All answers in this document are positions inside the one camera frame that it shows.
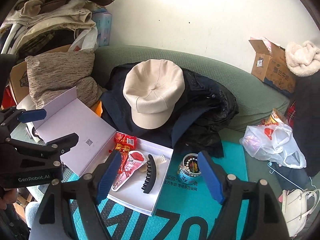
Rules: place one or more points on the teal bubble mailer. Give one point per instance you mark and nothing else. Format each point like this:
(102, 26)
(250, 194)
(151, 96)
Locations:
(180, 205)

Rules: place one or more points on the green sofa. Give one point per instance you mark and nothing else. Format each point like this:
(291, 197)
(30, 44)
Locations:
(225, 67)

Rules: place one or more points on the navy jacket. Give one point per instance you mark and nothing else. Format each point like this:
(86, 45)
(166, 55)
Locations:
(180, 130)

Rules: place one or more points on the red gift box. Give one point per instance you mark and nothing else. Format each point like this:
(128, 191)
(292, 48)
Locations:
(6, 97)

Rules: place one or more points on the white and red plastic bag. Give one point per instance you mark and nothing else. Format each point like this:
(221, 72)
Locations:
(82, 40)

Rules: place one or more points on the beige cap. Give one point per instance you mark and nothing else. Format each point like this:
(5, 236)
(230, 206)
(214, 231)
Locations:
(152, 92)

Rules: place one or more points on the glass jar with blue label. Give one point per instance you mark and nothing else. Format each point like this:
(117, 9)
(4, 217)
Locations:
(190, 172)

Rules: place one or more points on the orange snack packet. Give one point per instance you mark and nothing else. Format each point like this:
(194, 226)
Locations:
(273, 117)

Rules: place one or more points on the pile of clothes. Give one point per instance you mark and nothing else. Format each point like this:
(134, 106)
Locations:
(50, 17)

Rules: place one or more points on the red plaid cloth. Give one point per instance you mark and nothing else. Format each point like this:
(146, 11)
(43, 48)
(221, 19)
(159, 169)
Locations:
(291, 112)

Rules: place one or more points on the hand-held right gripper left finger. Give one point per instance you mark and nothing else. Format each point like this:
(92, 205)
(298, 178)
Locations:
(107, 177)

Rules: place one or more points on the cream hair comb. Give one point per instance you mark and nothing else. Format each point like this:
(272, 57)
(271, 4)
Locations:
(160, 158)

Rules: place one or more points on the brown woven cushion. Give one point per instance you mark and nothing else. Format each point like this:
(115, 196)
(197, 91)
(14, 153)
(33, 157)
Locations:
(90, 90)
(57, 75)

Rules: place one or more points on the black coat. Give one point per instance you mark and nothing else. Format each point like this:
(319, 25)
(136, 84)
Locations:
(307, 120)

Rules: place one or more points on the pink heart packet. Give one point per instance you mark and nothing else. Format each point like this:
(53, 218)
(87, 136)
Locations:
(130, 167)

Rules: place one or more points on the black puffer jacket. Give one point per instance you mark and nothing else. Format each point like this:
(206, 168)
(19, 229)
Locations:
(220, 110)

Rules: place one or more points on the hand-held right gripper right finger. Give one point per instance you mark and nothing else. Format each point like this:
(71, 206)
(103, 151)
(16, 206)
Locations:
(210, 177)

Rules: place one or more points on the black hair claw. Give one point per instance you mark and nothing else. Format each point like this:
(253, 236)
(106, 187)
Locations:
(150, 175)

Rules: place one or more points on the white fluffy garment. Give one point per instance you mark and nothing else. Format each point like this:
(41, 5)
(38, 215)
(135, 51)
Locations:
(302, 57)

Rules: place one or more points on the open cardboard box blue print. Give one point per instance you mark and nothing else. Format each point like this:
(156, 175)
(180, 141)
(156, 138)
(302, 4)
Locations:
(275, 72)

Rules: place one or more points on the cardboard box with dark logo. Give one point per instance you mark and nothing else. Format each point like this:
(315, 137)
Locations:
(18, 80)

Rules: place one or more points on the white gift box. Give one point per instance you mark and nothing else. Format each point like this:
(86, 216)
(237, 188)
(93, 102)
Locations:
(82, 130)

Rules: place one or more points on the red ketchup packet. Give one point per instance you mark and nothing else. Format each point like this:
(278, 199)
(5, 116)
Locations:
(123, 162)

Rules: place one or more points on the person's left hand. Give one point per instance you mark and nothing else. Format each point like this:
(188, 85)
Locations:
(6, 198)

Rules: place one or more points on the red snack packet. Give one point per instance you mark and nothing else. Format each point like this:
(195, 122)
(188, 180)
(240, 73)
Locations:
(125, 142)

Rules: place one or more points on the blue tissue pack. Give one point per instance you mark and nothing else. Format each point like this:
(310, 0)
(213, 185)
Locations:
(103, 27)

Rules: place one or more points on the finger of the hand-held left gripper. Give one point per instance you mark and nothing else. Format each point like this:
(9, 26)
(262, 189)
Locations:
(32, 115)
(62, 142)

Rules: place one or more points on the white handbag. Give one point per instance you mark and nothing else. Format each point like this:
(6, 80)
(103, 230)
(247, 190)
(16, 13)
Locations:
(295, 210)

